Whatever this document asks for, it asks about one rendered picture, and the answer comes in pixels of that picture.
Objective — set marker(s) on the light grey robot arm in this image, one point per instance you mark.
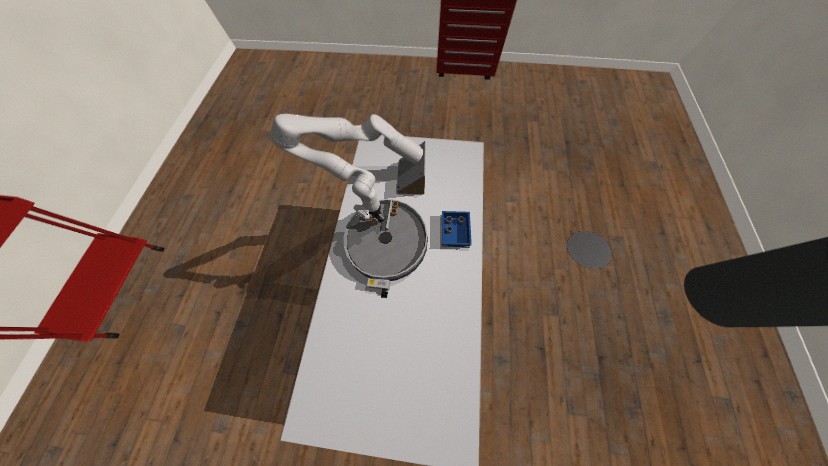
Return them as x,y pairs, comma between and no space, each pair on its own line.
287,130

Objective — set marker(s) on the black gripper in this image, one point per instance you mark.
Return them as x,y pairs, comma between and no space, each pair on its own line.
378,215

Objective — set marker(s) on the blue crate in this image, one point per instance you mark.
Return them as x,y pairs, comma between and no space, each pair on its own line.
461,233

